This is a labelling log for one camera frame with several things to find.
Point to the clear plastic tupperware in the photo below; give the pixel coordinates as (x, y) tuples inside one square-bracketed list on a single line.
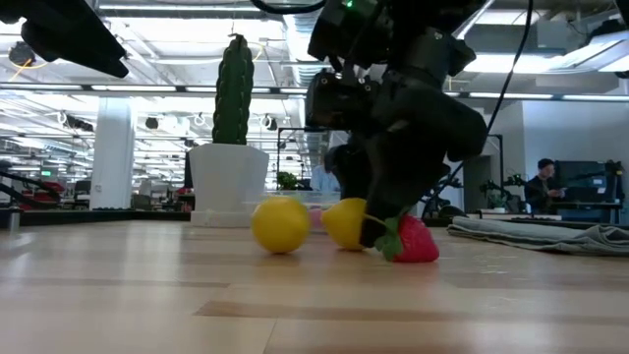
[(319, 196)]

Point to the tall green cactus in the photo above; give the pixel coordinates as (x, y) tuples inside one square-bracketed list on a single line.
[(233, 88)]

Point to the silver corrugated ventilation duct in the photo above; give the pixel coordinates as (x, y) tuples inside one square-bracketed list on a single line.
[(297, 44)]

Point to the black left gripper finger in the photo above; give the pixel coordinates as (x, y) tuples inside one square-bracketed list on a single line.
[(110, 59)]

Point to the black background robot arm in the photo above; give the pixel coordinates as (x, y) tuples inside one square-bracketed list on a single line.
[(511, 187)]

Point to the white plant pot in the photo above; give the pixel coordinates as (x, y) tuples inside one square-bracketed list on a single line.
[(226, 177)]

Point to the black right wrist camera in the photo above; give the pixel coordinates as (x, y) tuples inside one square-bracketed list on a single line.
[(339, 103)]

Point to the dark computer monitor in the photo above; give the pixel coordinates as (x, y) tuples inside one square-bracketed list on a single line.
[(582, 179)]

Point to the long ceiling light strip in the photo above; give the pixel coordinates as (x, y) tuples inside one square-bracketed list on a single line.
[(516, 95)]

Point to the grey folded cloth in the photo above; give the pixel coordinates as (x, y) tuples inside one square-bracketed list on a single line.
[(540, 236)]

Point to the dark background desk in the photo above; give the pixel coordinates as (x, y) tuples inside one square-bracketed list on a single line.
[(123, 216)]

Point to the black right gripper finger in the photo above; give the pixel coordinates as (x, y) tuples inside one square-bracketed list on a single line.
[(398, 182), (351, 172)]

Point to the red office chair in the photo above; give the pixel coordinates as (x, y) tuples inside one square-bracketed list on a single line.
[(51, 189)]

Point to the person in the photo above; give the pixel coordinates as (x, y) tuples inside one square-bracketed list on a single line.
[(540, 189), (322, 179)]

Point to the red toy strawberry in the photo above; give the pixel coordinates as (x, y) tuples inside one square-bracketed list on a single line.
[(417, 243)]

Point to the grey metal post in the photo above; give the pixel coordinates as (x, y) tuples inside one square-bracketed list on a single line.
[(14, 218)]

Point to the white building column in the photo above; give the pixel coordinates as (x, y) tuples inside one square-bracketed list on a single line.
[(113, 157)]

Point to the yellow toy lemon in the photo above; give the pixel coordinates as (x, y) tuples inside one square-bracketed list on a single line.
[(280, 226), (344, 223)]

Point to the black ceiling device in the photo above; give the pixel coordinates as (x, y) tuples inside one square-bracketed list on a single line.
[(19, 55)]

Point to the small green leafy plant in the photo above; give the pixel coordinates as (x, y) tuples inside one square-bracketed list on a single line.
[(287, 181)]

